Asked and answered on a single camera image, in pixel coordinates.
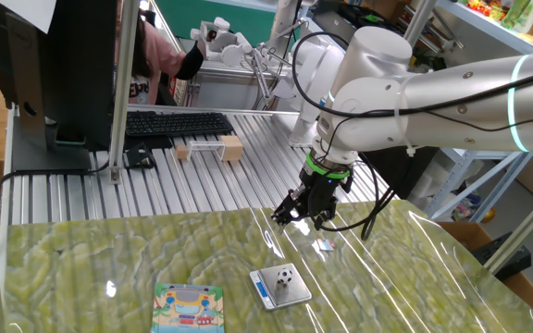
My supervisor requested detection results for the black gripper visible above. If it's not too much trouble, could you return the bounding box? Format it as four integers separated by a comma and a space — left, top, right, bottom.
270, 166, 353, 232

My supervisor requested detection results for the forearm in black sleeve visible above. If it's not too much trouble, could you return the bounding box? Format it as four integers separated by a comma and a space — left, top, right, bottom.
173, 41, 205, 80

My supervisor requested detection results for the silver background robot link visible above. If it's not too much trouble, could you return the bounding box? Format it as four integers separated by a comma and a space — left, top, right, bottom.
266, 0, 307, 56

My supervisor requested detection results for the silver digital pocket scale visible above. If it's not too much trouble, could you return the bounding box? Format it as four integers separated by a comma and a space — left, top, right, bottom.
249, 263, 313, 312

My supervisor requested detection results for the cartoon bus jigsaw board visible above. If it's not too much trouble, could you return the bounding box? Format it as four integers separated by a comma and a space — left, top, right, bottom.
150, 282, 226, 333

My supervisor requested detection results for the black keyboard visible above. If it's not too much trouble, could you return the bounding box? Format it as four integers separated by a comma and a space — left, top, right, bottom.
125, 110, 235, 138

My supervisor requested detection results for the colourful toy bag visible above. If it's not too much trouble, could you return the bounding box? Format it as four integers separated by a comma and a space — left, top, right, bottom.
451, 191, 483, 222

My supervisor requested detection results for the white haptic control device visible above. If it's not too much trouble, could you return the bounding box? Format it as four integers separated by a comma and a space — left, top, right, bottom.
190, 17, 295, 110

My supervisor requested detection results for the grey equipment case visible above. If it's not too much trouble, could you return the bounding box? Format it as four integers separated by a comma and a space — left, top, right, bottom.
311, 6, 358, 38

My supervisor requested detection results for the black box device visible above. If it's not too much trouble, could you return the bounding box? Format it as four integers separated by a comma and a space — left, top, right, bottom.
472, 231, 532, 281

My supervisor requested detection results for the green marble pattern mat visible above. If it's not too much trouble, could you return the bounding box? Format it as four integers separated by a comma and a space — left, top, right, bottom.
3, 199, 533, 333

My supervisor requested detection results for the black tool case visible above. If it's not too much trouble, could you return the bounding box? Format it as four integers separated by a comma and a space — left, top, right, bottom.
349, 0, 411, 33

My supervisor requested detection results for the person in pink shirt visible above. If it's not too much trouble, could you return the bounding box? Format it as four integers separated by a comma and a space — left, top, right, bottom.
116, 0, 206, 106

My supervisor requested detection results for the green partition panel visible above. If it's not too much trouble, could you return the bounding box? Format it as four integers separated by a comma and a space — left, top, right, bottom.
155, 0, 278, 47

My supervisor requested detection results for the black phone teal case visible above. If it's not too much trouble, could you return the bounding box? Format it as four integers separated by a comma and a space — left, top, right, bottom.
55, 131, 87, 147

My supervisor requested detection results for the grey metal shelf rack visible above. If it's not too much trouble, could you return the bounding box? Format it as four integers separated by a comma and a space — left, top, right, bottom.
404, 0, 533, 223

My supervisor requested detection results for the black computer monitor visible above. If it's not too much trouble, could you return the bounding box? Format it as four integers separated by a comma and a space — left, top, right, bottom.
0, 0, 118, 173

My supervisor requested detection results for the colourful toy pile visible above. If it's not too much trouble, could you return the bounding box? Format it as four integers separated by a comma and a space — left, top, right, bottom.
465, 0, 503, 22

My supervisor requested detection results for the green juice carton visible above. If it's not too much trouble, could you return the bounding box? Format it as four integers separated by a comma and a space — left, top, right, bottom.
501, 0, 531, 30

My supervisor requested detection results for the white plastic bottle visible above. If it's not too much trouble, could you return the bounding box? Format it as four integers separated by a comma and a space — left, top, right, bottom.
514, 0, 533, 34

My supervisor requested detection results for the white paper sheet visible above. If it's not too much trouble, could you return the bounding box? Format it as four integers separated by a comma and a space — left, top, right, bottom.
0, 0, 58, 34

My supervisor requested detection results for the white handle with wooden blocks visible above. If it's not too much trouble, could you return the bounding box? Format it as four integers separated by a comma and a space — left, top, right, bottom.
174, 134, 245, 163

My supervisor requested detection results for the small black bracket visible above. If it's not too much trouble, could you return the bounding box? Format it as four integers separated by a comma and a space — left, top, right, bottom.
124, 142, 157, 170

